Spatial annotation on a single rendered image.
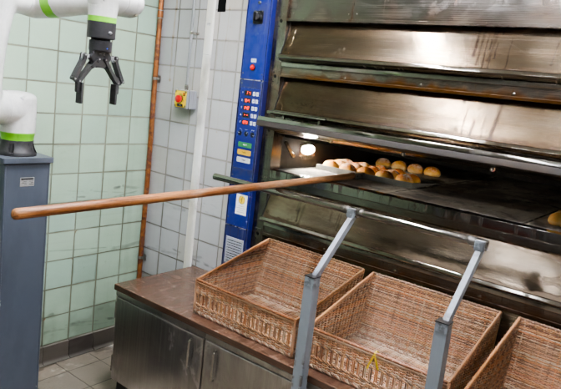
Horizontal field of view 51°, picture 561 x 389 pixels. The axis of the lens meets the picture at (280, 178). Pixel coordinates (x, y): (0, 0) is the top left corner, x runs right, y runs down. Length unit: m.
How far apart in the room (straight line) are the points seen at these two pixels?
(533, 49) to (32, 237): 2.04
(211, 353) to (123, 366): 0.62
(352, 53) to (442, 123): 0.51
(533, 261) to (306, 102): 1.18
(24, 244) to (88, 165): 0.84
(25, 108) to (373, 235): 1.50
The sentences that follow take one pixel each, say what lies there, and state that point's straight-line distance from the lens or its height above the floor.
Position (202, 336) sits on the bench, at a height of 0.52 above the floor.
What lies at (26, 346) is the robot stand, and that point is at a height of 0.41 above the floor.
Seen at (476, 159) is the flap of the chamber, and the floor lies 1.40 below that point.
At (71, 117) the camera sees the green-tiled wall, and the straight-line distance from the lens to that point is 3.18.
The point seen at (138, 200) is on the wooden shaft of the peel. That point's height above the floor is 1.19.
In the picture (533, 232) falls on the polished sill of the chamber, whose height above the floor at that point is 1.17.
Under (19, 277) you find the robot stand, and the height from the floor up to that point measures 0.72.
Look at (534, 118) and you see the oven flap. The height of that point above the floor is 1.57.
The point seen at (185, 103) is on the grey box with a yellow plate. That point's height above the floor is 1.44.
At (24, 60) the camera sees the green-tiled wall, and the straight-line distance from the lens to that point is 3.04.
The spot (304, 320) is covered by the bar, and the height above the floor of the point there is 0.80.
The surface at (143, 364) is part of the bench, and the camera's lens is 2.89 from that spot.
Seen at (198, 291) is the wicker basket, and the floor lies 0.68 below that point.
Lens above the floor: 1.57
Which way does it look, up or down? 9 degrees down
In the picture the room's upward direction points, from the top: 7 degrees clockwise
